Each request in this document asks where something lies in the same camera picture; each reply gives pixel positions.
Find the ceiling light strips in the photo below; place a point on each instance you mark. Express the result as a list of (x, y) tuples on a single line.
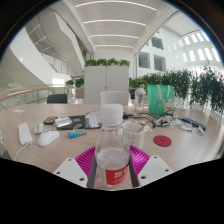
[(115, 36)]

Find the small blue-green tube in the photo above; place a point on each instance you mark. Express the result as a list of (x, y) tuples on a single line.
[(77, 133)]

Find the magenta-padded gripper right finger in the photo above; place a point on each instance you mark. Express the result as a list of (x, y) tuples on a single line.
[(155, 170)]

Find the clear glass jug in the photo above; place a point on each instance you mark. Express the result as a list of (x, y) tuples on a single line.
[(140, 98)]

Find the potted green plants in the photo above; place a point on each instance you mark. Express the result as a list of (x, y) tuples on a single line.
[(79, 82)]

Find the black power adapter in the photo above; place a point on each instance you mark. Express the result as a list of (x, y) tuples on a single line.
[(128, 116)]

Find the small clear wrapped packet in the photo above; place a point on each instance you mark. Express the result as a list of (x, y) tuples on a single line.
[(200, 130)]

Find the green plants on cabinet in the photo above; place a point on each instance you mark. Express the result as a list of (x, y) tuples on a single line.
[(106, 62)]

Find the white computer mouse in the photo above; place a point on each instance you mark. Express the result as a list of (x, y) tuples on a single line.
[(48, 137)]

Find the small grey-white mouse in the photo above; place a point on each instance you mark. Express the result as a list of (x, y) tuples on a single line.
[(39, 128)]

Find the small red-black case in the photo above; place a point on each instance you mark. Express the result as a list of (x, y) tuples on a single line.
[(50, 120)]

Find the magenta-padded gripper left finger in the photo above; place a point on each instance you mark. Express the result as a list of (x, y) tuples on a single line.
[(71, 171)]

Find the dark blue keyboard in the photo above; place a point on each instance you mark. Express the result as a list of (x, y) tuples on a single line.
[(194, 123)]

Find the black notebook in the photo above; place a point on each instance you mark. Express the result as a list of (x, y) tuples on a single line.
[(78, 121)]

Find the flat round red coaster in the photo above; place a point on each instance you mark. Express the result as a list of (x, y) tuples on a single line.
[(162, 140)]

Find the white paper sheet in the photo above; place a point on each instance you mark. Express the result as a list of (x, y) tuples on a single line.
[(19, 111)]

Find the white flat packet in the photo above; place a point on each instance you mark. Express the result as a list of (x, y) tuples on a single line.
[(186, 127)]

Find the black chair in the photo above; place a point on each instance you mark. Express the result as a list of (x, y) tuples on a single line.
[(57, 98)]

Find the white cabinet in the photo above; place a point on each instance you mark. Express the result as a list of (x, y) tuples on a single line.
[(106, 83)]

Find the wooden handrail glass railing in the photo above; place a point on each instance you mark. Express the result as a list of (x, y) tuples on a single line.
[(26, 91)]

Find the clear plastic water bottle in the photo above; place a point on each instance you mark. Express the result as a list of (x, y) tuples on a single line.
[(111, 140)]

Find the green hedge plants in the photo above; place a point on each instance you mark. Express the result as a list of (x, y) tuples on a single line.
[(196, 85)]

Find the green tote bag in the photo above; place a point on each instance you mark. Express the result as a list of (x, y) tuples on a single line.
[(160, 100)]

